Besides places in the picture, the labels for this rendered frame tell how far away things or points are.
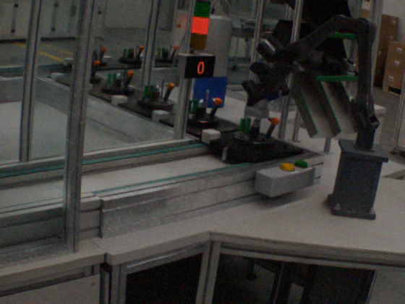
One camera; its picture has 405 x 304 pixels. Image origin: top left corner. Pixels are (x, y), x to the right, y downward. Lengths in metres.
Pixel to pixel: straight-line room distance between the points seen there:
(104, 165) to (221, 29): 1.31
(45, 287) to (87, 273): 0.13
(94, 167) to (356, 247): 0.76
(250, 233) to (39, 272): 0.59
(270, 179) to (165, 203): 0.34
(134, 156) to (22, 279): 0.67
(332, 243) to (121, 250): 0.57
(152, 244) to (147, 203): 0.11
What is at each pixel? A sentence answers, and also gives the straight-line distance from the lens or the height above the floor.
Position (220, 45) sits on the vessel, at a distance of 2.92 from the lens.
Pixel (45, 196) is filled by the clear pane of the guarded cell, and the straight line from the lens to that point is 1.33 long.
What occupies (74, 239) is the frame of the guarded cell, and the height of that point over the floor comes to 0.89.
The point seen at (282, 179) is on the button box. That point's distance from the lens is 1.80.
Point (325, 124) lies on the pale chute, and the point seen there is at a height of 1.02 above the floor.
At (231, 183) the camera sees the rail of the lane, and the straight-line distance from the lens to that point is 1.76.
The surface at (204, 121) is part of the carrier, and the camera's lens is 2.16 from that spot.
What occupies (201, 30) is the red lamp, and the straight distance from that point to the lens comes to 1.91.
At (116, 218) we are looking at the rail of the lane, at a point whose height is 0.91.
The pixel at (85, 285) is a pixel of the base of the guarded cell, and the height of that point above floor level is 0.78.
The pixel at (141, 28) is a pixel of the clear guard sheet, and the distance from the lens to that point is 1.82.
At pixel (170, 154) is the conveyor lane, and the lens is 1.93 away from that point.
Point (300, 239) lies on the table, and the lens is 1.64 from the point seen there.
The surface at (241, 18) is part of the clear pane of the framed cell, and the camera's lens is 3.23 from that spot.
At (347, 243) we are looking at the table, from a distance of 1.68.
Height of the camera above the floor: 1.50
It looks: 17 degrees down
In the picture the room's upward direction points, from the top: 8 degrees clockwise
